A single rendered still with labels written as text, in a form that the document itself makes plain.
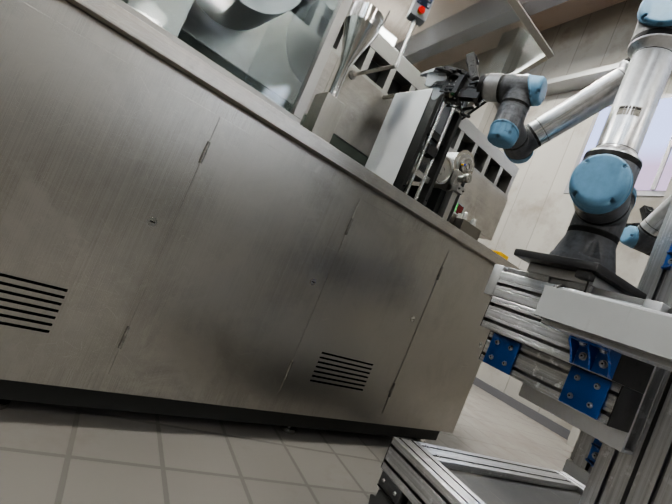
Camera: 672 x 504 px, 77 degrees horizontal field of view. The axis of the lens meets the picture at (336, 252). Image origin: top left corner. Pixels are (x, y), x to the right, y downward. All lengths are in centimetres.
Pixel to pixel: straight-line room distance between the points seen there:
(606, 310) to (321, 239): 74
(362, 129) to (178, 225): 121
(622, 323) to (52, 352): 115
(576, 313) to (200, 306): 87
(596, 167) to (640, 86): 21
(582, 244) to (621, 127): 27
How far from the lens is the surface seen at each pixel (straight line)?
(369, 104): 210
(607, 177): 107
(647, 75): 121
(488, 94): 130
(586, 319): 95
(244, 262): 116
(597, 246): 118
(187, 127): 108
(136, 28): 105
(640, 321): 91
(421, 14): 191
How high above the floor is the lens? 59
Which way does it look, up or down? 2 degrees up
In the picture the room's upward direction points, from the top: 23 degrees clockwise
